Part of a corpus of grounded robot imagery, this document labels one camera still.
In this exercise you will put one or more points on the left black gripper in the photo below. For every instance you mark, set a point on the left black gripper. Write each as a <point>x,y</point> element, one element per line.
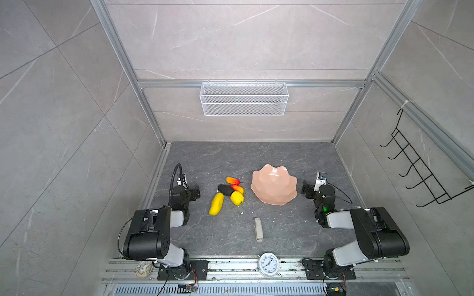
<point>192,195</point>

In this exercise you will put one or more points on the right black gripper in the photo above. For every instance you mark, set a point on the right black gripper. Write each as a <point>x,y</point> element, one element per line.
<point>309,195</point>

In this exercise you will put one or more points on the long yellow fake fruit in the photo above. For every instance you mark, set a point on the long yellow fake fruit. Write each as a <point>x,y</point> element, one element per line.
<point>216,204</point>

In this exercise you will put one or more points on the pink scalloped fruit bowl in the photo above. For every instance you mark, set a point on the pink scalloped fruit bowl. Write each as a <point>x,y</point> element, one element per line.
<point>274,185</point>

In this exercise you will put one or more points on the red orange fake mango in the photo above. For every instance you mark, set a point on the red orange fake mango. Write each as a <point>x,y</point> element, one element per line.
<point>233,181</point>

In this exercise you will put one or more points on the yellow fake lemon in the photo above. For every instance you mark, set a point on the yellow fake lemon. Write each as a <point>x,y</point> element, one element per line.
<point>237,198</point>

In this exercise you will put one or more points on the orange yellow fake mango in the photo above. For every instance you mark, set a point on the orange yellow fake mango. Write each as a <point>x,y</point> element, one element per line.
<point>237,189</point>

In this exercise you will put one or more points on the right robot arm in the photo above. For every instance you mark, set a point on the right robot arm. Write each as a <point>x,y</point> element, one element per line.
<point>377,235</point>

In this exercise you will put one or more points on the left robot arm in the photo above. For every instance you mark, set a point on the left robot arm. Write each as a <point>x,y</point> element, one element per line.
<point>148,236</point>

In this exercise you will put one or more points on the beige rectangular bar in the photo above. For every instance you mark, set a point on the beige rectangular bar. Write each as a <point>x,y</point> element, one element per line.
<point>259,234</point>

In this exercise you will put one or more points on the white round clock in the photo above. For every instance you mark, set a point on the white round clock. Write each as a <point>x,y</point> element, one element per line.
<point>268,265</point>

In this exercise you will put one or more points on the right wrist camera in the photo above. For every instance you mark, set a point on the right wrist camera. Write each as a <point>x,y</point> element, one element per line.
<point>320,180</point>

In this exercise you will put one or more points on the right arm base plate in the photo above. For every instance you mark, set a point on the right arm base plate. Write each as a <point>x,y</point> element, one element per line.
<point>324,269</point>

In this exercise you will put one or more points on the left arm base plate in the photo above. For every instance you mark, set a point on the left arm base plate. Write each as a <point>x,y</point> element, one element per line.
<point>187,272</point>

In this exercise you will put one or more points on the white wire mesh basket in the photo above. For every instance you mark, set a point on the white wire mesh basket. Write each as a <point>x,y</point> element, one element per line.
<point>244,99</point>

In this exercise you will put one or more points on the black wire hook rack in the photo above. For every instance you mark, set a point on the black wire hook rack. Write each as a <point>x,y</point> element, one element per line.
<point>425,177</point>

